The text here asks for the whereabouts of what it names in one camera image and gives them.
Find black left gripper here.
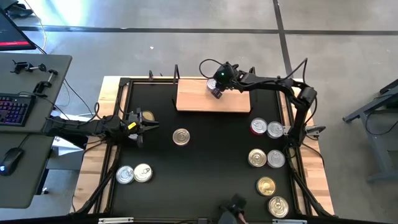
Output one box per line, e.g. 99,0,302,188
124,107,160,149

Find black monitor stand base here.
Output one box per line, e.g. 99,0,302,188
6,2,34,19

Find grey desk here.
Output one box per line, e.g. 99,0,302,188
0,130,57,210
0,52,73,134

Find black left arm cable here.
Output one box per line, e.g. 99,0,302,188
92,101,102,122

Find person's hand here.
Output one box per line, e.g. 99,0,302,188
217,192,249,224

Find silver metal bracket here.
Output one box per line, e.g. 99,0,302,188
272,218,308,224
98,217,134,224

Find white paper sheets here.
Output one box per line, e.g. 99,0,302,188
49,110,86,156

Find blue Wild Planet can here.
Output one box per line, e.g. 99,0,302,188
172,128,191,147
133,162,154,184
248,148,267,168
256,176,277,197

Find backlit black keyboard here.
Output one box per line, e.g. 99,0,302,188
0,92,37,128

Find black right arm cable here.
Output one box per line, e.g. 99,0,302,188
198,58,226,80

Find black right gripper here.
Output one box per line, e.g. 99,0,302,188
212,79,233,100

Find gold-lidded seafood can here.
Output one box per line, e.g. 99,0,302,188
267,195,290,218

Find black computer monitor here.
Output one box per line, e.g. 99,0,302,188
0,7,37,52

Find black floor cable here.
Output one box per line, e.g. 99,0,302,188
364,108,398,137

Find wooden shelf with black frame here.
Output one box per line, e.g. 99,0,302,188
172,64,258,113

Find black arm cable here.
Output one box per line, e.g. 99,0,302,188
92,101,102,122
198,58,226,80

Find yellow cable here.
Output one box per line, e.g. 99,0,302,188
23,0,48,54

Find grey metal table base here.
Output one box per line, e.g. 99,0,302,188
341,79,398,183

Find black mouse cable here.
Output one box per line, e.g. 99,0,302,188
17,133,32,150

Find black computer mouse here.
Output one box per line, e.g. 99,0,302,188
0,147,25,177

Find black desk clamp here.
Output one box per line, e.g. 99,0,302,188
10,60,47,75
32,68,59,95

